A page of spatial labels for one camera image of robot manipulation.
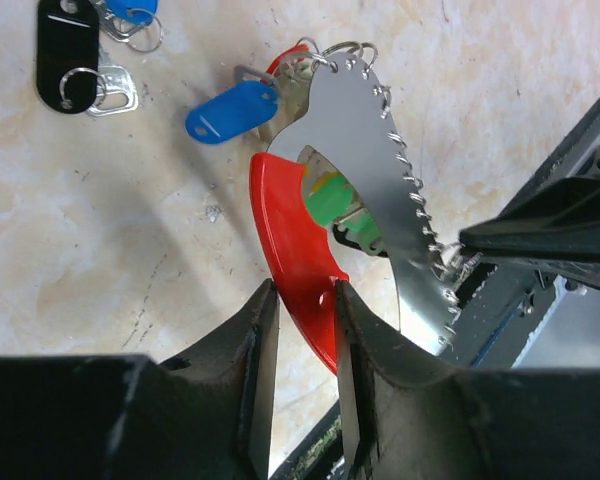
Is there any blue tag key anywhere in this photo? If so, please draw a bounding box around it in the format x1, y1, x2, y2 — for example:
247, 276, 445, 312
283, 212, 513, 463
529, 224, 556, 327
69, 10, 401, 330
184, 65, 281, 145
92, 0, 164, 54

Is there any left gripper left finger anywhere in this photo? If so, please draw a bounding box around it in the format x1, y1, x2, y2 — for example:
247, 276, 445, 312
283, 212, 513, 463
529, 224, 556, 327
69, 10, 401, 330
0, 280, 279, 479

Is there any green key tag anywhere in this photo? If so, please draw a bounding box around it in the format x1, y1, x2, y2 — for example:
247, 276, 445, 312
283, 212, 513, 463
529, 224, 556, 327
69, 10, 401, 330
303, 171, 388, 258

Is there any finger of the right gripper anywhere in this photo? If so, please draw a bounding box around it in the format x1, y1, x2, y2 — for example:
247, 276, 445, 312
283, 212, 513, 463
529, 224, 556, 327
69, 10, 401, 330
459, 98, 600, 290

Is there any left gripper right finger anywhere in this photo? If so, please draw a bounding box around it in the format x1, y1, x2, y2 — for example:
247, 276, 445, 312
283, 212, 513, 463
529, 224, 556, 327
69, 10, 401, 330
334, 281, 600, 479

